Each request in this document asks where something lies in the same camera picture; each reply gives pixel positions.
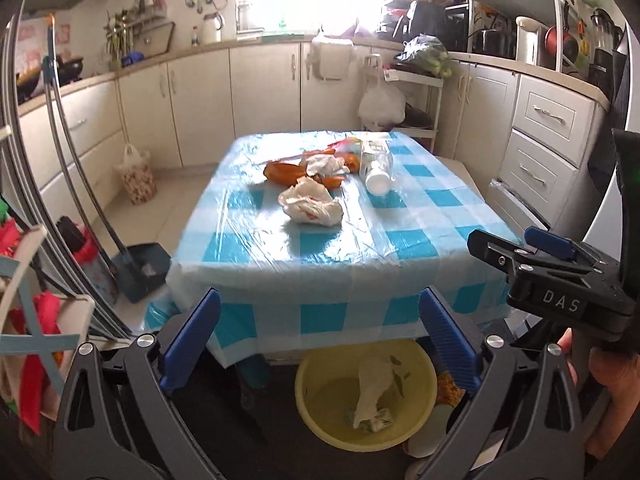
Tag black blender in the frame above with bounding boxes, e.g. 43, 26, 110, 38
587, 7, 626, 86

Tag yellow plastic basin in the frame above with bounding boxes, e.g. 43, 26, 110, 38
294, 338, 438, 448

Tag orange floral cushion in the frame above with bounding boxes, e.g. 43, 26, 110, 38
436, 370, 468, 408

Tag dark blue long-handled dustpan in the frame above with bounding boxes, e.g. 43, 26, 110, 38
42, 15, 172, 305

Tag black air fryer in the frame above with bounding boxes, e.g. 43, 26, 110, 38
407, 0, 448, 46

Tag white hanging bin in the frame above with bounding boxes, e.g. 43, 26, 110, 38
306, 30, 357, 82

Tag red and black brush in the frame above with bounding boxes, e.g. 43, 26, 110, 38
56, 216, 101, 273

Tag white kitchen cabinets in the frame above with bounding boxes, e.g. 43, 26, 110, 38
20, 42, 521, 211

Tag white counter shelf rack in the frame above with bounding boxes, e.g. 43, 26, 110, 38
445, 0, 576, 73

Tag wall utensil rack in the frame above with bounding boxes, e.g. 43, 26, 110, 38
102, 0, 168, 36

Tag white thermos jug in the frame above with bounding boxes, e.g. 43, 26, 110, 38
201, 11, 225, 45

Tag tissue with red print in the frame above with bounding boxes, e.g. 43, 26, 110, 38
277, 176, 345, 226

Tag wide orange peel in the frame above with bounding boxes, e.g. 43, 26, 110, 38
263, 159, 307, 184

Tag table with blue legs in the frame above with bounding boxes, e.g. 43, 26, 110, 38
235, 350, 273, 391

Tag person's right hand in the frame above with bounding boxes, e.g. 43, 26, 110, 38
556, 327, 640, 463

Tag pile of red green slippers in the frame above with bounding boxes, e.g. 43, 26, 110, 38
0, 200, 76, 411

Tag black cooking pot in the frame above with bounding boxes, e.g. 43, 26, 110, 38
16, 72, 56, 106

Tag small silver packet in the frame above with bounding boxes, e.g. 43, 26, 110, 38
367, 407, 397, 431

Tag red pan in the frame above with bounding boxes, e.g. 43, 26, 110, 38
544, 25, 581, 61

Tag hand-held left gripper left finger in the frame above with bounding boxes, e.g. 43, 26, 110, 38
54, 287, 223, 480

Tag dark framed tray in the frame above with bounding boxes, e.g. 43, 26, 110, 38
135, 21, 176, 58

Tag colourful snack wrapper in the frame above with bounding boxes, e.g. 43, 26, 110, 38
327, 136, 363, 156

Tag white drawer unit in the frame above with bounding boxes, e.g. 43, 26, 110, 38
487, 72, 601, 231

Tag clear plastic bottle white cap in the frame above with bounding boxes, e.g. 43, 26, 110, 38
359, 139, 396, 196

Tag white electric water boiler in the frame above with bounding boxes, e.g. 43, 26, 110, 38
515, 16, 543, 66

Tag purple cloth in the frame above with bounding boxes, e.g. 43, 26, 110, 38
340, 17, 373, 41

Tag white trolley rack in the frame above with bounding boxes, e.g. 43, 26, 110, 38
361, 54, 445, 153

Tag blue checked tablecloth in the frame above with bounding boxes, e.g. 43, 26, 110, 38
144, 130, 526, 367

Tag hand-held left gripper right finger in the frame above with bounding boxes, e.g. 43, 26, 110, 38
417, 287, 586, 480

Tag floral shopping bag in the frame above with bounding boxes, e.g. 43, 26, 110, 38
114, 144, 157, 206

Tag white slipper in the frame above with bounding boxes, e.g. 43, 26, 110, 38
407, 402, 456, 461

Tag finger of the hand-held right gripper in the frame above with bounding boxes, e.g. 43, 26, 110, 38
524, 226, 623, 273
466, 228, 608, 287

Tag white and blue rack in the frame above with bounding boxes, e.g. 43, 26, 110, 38
0, 125, 96, 436

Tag black rice cooker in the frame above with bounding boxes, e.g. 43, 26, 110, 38
470, 27, 516, 58

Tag person's black pants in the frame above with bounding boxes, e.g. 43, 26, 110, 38
170, 360, 311, 480

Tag bag of green vegetables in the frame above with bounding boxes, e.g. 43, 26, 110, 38
397, 34, 453, 80

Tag long white tissue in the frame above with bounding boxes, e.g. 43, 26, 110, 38
352, 355, 413, 431

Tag white plastic bag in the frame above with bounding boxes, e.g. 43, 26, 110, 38
357, 80, 407, 126

